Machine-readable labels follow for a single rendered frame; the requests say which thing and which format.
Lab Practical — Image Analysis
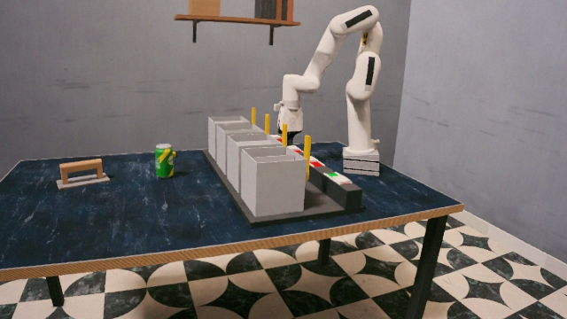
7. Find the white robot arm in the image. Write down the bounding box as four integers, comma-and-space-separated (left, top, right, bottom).
274, 5, 383, 154

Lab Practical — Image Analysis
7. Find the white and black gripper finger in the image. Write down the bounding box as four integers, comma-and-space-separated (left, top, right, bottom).
277, 129, 291, 146
290, 131, 301, 145

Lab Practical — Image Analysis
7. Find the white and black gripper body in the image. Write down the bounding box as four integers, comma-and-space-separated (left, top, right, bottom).
277, 106, 303, 132

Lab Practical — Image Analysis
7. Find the green drink can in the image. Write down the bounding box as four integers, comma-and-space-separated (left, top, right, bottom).
155, 144, 174, 179

